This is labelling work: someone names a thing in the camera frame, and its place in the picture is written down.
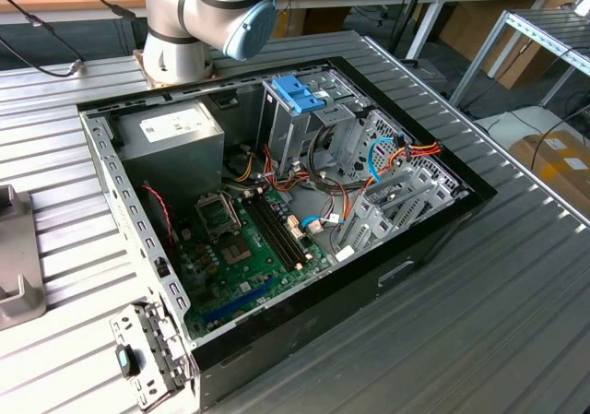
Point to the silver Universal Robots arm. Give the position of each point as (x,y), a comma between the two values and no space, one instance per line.
(175,40)

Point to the metal disk bay cage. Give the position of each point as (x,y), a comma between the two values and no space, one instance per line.
(415,202)

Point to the black RAM slot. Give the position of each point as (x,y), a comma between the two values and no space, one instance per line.
(272,230)
(288,222)
(283,225)
(277,228)

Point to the beige board header block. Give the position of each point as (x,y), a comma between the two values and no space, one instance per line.
(295,225)

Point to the metal optical drive cage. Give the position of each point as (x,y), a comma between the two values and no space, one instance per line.
(295,133)

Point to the white plastic tag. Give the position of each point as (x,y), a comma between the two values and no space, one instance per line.
(345,254)

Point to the CPU socket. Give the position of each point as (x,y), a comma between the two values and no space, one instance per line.
(235,251)

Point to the green motherboard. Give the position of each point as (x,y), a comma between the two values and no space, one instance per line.
(258,271)

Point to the blue plastic drive latch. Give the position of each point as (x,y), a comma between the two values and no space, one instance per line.
(299,96)

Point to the small beige power socket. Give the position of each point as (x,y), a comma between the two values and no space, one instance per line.
(186,234)

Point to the blue expansion slot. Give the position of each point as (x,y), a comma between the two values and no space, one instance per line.
(239,301)

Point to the black open PC case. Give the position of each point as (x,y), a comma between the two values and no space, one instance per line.
(322,322)

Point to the grey Dell power supply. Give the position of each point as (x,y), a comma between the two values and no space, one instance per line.
(175,128)

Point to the small black chassis clip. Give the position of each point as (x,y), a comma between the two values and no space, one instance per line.
(162,268)

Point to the hinged metal slot retainer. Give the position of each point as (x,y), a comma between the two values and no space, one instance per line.
(161,335)

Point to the black tripod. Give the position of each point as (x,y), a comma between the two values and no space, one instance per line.
(410,13)

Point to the plain brown cardboard box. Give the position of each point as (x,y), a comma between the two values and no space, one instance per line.
(465,31)

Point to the black latch with blue face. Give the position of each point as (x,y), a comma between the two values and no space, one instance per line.
(126,361)

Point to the yellow taped cardboard box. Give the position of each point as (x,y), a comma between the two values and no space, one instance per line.
(553,165)

